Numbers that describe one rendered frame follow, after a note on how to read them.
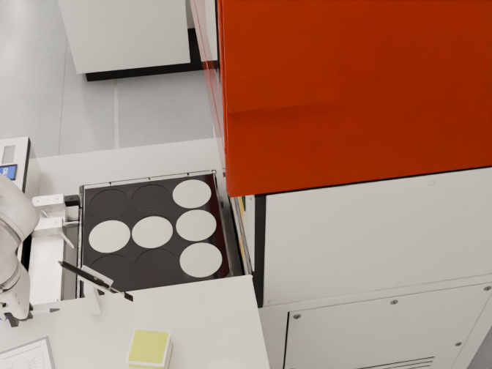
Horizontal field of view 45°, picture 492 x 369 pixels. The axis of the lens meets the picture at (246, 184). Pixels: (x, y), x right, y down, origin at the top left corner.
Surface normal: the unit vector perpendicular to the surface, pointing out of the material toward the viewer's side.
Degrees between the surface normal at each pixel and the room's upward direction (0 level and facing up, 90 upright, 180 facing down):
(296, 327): 90
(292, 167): 90
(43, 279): 0
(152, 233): 1
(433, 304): 90
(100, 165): 0
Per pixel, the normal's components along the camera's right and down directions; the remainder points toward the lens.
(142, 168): 0.00, -0.68
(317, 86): 0.16, 0.72
